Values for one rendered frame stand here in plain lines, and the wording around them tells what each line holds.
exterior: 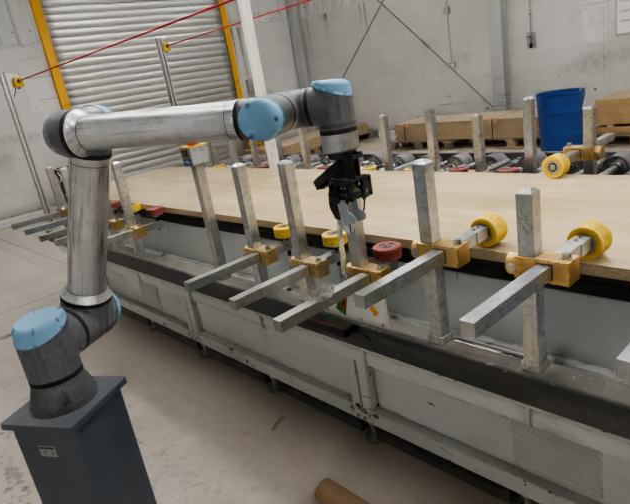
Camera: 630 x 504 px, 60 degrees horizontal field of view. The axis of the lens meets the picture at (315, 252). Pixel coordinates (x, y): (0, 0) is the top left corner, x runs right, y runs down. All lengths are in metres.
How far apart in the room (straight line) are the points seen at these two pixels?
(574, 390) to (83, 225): 1.31
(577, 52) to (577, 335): 7.49
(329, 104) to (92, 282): 0.91
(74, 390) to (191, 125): 0.87
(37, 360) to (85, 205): 0.45
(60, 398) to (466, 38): 8.60
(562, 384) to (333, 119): 0.76
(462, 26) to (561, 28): 1.56
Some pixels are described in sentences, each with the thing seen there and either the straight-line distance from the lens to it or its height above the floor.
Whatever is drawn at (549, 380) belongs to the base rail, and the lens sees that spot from 1.30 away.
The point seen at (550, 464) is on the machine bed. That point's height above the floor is 0.24.
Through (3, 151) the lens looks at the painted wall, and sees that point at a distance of 9.13.
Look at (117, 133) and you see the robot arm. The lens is 1.38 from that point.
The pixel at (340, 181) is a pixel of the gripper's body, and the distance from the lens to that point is 1.32.
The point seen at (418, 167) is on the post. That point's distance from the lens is 1.29.
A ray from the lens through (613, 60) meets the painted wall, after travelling 8.66.
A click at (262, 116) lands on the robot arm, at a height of 1.33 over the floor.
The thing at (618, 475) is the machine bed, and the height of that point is 0.29.
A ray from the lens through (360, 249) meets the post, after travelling 1.50.
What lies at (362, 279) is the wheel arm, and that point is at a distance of 1.47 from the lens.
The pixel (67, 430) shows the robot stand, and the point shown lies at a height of 0.59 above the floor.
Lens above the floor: 1.40
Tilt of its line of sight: 18 degrees down
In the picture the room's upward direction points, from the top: 10 degrees counter-clockwise
